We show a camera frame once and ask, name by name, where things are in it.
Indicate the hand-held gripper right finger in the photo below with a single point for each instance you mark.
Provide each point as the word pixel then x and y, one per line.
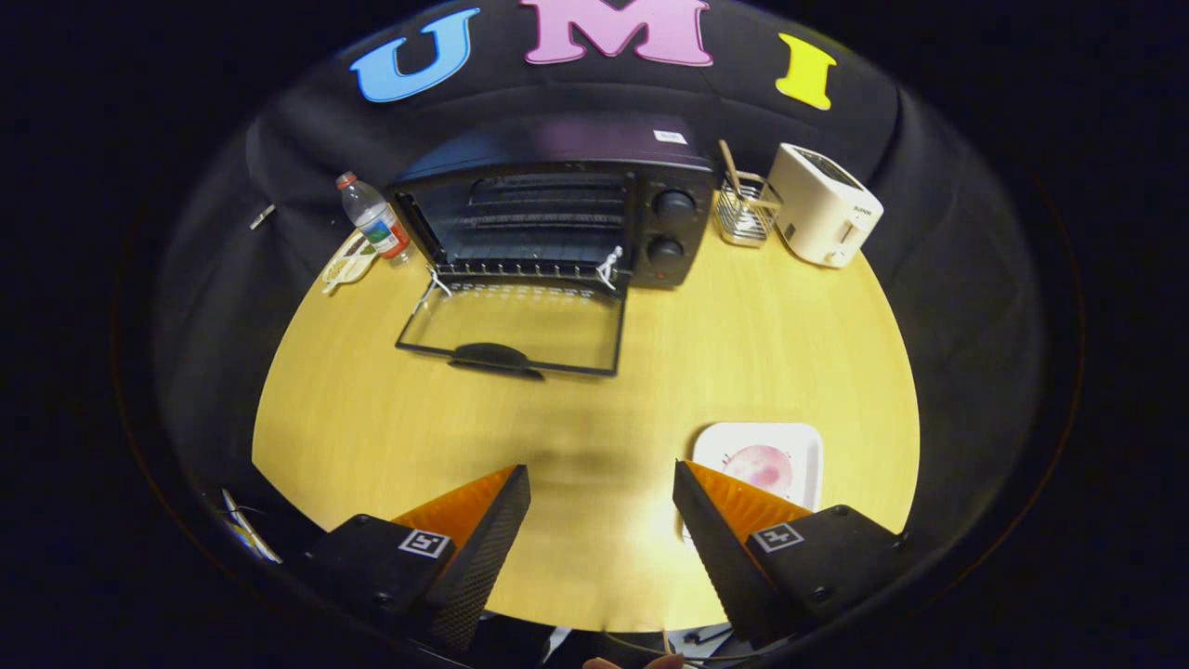
pixel 720 567

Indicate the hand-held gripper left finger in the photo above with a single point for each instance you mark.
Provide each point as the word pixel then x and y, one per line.
pixel 488 557

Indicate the round pink food slice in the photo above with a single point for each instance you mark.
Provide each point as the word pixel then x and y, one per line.
pixel 762 466

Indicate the white square plate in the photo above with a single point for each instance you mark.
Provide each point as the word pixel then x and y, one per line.
pixel 804 446

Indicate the black toaster oven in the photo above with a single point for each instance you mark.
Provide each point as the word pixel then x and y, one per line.
pixel 683 232

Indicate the white toaster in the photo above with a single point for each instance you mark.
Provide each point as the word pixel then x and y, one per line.
pixel 817 214

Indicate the white green flat packet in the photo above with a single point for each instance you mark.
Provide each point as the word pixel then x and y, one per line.
pixel 348 265

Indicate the clear plastic water bottle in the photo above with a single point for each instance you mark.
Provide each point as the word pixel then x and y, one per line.
pixel 376 223

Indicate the wooden utensil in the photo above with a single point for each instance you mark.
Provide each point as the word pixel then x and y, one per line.
pixel 729 167

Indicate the black backdrop cloth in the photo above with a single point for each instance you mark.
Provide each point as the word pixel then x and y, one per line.
pixel 279 149

